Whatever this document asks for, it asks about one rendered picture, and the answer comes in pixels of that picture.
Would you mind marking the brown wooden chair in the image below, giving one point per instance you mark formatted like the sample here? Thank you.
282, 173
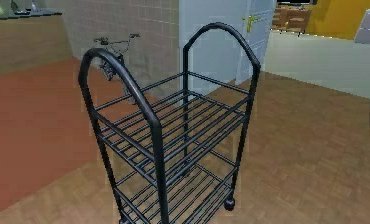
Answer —
294, 20

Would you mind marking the grey bicycle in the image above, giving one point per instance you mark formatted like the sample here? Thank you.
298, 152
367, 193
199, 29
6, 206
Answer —
112, 60

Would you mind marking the pale blue room door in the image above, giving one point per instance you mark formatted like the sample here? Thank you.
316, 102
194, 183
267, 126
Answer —
256, 36

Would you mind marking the wooden counter with dark top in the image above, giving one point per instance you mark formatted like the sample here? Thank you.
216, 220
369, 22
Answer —
26, 40

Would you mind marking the grey bottle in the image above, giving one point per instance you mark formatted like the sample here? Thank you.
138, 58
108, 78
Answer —
33, 5

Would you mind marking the grey laptop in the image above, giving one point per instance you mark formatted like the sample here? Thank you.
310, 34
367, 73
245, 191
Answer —
18, 8

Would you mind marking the grey slanted panel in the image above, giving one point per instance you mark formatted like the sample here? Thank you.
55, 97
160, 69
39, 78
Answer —
367, 27

